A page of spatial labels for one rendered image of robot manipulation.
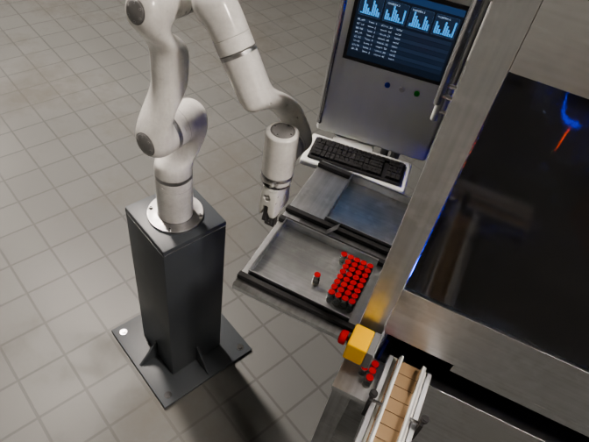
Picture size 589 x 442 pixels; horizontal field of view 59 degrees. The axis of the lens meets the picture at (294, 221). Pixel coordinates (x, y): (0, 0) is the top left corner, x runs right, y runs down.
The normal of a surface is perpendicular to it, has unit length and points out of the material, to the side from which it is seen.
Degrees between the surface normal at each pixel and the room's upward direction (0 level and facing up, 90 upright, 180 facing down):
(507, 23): 90
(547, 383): 90
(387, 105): 90
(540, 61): 90
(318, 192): 0
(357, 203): 0
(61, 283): 0
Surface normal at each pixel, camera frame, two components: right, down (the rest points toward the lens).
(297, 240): 0.13, -0.68
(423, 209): -0.43, 0.62
